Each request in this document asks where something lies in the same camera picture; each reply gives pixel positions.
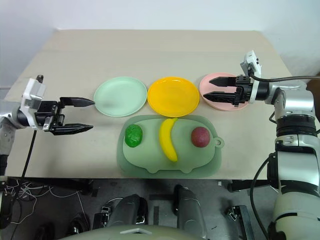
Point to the grey-green robot torso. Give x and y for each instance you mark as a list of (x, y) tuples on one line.
[(130, 233)]

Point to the black metal floor bracket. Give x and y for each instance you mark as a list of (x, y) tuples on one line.
[(240, 217), (102, 216)]

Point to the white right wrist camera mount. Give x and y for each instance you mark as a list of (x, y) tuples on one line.
[(253, 62)]

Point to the dark red toy apple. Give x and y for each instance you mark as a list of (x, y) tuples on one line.
[(200, 136)]

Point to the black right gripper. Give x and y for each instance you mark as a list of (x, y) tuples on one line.
[(243, 91)]

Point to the light green plate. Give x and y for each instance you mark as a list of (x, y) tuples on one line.
[(120, 96)]

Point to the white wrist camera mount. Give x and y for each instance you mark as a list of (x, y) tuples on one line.
[(253, 62), (32, 93)]

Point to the yellow toy banana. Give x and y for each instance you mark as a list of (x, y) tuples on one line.
[(166, 140)]

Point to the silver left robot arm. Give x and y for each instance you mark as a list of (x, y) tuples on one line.
[(6, 135)]

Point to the green bumpy toy fruit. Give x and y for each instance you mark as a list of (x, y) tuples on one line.
[(133, 136)]

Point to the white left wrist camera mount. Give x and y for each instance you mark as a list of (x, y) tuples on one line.
[(32, 93)]

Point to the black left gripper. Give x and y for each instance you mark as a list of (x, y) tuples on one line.
[(51, 113)]

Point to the dark grey rounded housing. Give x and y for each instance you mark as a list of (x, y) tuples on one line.
[(190, 210), (128, 208)]

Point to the pink plate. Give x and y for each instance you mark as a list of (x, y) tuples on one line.
[(220, 106)]

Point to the green serving tray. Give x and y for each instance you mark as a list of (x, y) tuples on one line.
[(150, 162)]

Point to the yellow plate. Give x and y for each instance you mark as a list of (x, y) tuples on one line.
[(173, 96)]

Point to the brown cardboard box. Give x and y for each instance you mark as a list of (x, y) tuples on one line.
[(313, 83)]

